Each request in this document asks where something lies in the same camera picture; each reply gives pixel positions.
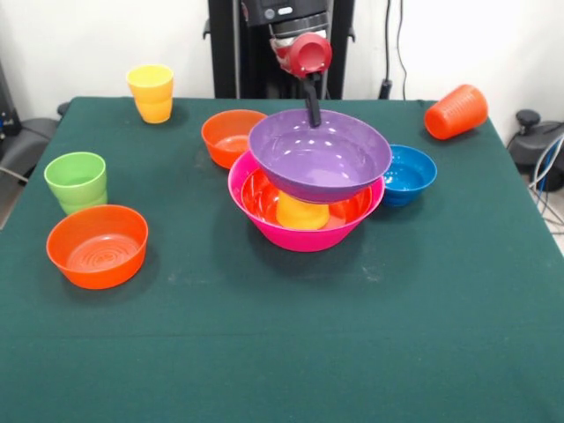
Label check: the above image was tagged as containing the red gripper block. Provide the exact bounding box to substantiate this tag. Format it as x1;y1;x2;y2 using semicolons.
275;32;334;130

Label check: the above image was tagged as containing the purple plastic bowl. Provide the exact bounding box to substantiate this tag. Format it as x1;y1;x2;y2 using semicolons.
248;108;393;204

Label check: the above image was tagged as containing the large orange plastic bowl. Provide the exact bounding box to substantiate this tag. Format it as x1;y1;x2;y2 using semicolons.
240;169;374;230

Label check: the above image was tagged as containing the yellow plastic cup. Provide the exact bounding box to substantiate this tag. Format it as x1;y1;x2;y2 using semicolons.
276;191;330;231
125;63;174;124

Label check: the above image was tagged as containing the blue plastic bowl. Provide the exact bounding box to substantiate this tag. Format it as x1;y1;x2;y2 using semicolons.
379;144;439;208

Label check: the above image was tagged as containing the large pink plastic bowl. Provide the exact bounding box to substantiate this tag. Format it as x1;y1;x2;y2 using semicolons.
226;149;387;254

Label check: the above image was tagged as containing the orange plastic cup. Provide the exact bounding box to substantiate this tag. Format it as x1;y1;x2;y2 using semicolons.
424;84;489;141

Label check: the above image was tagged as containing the small orange plastic bowl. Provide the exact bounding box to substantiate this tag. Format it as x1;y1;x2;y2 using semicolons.
201;109;270;171
46;204;150;291

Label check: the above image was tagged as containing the black column stand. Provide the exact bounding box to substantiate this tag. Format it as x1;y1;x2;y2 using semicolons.
203;0;357;100

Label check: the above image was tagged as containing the black chair base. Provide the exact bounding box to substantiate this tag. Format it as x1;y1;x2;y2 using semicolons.
0;116;58;177
506;108;564;193

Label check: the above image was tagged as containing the green plastic cup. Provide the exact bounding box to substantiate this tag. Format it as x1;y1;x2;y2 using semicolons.
43;152;108;217

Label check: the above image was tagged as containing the dark green table cloth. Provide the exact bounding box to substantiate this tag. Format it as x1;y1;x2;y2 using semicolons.
0;96;564;423

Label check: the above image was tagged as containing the black hanging wall cable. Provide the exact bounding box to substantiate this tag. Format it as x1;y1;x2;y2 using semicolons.
380;0;409;101

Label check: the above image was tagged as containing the tangle of floor cables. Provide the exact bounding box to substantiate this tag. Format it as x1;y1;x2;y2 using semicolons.
527;134;564;234

